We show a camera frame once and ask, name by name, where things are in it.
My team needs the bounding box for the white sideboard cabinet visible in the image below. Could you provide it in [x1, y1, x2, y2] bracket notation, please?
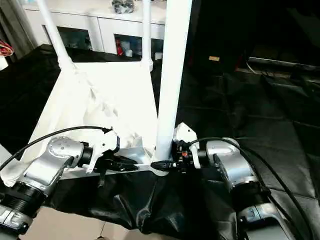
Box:
[23, 0, 168, 61]

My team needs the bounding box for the grey curtain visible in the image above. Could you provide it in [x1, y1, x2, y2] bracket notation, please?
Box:
[0, 0, 38, 61]

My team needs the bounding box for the red and white bundle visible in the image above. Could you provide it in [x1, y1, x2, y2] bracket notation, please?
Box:
[0, 39, 15, 57]

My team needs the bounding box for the black flat board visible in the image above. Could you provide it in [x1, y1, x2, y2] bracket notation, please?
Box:
[247, 56, 320, 70]

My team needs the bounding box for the dark glittery ornament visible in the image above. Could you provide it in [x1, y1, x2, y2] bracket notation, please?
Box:
[111, 0, 135, 15]

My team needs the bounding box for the white plastic table top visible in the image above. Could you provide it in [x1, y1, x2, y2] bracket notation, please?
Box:
[0, 61, 171, 188]

